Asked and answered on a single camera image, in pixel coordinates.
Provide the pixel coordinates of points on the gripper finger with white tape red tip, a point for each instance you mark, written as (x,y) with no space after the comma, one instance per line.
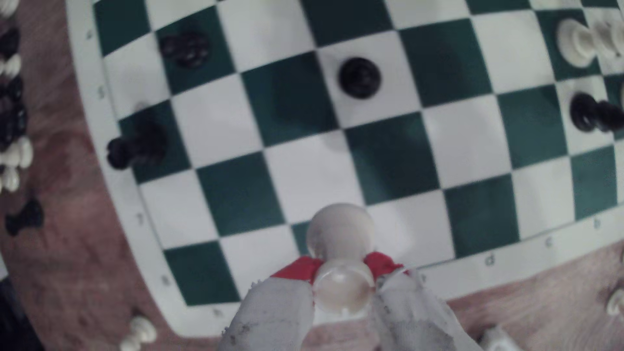
(414,317)
(278,312)

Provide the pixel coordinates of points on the white chess pawn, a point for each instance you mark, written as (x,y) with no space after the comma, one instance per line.
(341,243)

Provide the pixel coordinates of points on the tall black chess piece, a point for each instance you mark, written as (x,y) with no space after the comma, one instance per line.
(139,145)

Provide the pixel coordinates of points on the black chess pawn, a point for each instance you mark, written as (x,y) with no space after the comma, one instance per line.
(27,217)
(592,113)
(360,77)

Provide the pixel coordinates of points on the black chess knight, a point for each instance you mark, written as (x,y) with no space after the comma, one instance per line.
(186,48)

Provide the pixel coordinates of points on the tall white chess piece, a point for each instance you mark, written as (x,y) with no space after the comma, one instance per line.
(582,41)

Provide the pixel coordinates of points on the green and white chessboard mat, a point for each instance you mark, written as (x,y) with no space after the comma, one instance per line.
(302,170)

